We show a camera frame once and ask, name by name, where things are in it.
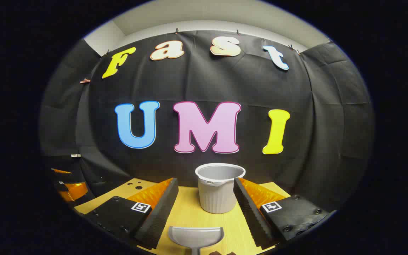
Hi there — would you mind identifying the grey plastic dustpan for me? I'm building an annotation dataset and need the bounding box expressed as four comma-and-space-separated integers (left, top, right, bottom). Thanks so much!
168, 226, 224, 255

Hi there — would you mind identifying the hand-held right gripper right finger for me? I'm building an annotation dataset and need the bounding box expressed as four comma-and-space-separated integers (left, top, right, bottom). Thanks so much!
233, 177, 332, 248

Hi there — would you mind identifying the grey ribbed garbage bin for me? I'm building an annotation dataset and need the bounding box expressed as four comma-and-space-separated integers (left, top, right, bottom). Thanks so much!
195, 163, 246, 214

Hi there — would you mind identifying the black backdrop cloth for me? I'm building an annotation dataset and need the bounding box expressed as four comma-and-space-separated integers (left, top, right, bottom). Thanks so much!
39, 30, 374, 213

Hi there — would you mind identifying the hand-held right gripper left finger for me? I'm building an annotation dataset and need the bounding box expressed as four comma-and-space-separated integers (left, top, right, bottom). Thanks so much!
84, 177, 180, 250

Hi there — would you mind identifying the wooden desktop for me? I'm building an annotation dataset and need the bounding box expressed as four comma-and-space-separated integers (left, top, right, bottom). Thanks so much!
74, 179, 291, 255

